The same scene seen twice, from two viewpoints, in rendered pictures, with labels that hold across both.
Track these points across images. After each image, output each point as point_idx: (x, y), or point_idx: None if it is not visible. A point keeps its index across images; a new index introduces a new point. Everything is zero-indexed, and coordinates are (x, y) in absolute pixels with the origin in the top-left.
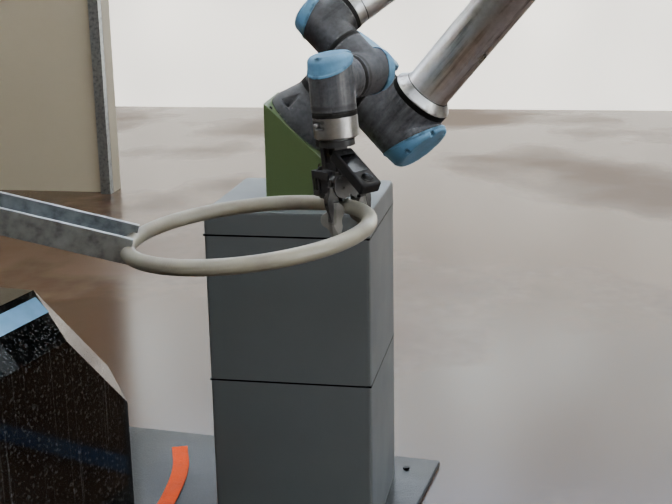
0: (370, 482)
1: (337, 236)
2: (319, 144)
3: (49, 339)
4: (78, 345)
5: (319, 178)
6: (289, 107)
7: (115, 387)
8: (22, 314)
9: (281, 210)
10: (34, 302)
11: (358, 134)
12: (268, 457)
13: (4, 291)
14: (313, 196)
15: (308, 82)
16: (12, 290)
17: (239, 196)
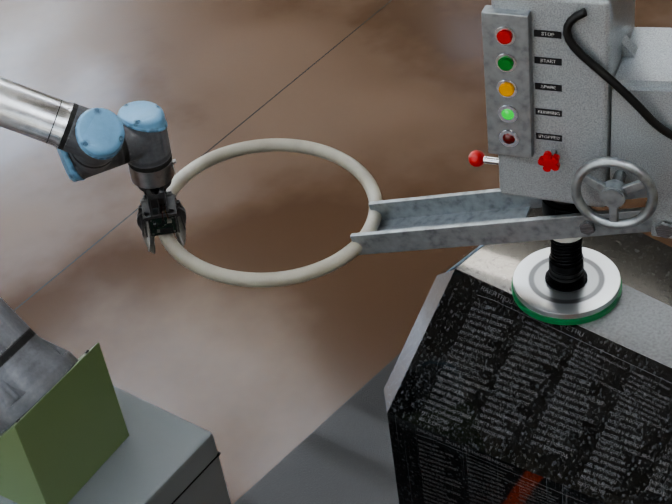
0: None
1: (233, 144)
2: (170, 182)
3: (451, 265)
4: (422, 319)
5: (176, 210)
6: (62, 352)
7: (392, 374)
8: (469, 254)
9: (133, 401)
10: (457, 264)
11: None
12: None
13: (480, 271)
14: (175, 242)
15: (165, 135)
16: (473, 272)
17: (138, 479)
